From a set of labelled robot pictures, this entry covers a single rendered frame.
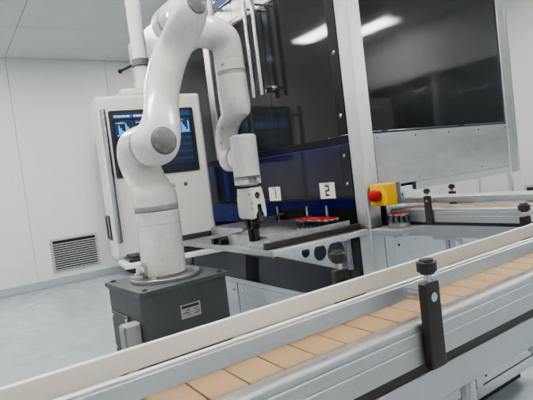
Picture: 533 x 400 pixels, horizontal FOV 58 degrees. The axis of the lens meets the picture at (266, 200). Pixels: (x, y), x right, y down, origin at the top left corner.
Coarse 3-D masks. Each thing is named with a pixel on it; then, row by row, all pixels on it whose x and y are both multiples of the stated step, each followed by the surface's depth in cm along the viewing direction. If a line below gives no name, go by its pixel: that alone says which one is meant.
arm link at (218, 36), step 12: (156, 12) 138; (156, 24) 138; (216, 24) 141; (228, 24) 144; (156, 36) 143; (204, 36) 142; (216, 36) 141; (228, 36) 142; (216, 48) 143; (228, 48) 142; (240, 48) 145; (216, 60) 145; (228, 60) 143; (240, 60) 144
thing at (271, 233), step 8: (280, 224) 180; (288, 224) 182; (296, 224) 185; (336, 224) 162; (344, 224) 164; (240, 232) 171; (264, 232) 176; (272, 232) 178; (280, 232) 180; (288, 232) 180; (296, 232) 152; (304, 232) 154; (312, 232) 156; (232, 240) 166; (240, 240) 161; (248, 240) 157; (264, 240) 149; (272, 240) 147
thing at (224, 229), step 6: (270, 216) 219; (306, 216) 198; (240, 222) 210; (264, 222) 217; (270, 222) 219; (276, 222) 190; (282, 222) 192; (216, 228) 198; (222, 228) 194; (228, 228) 190; (234, 228) 186; (240, 228) 210; (246, 228) 182; (216, 234) 199; (222, 234) 195
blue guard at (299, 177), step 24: (216, 168) 246; (264, 168) 210; (288, 168) 196; (312, 168) 183; (336, 168) 172; (216, 192) 249; (264, 192) 212; (288, 192) 198; (312, 192) 185; (336, 192) 174
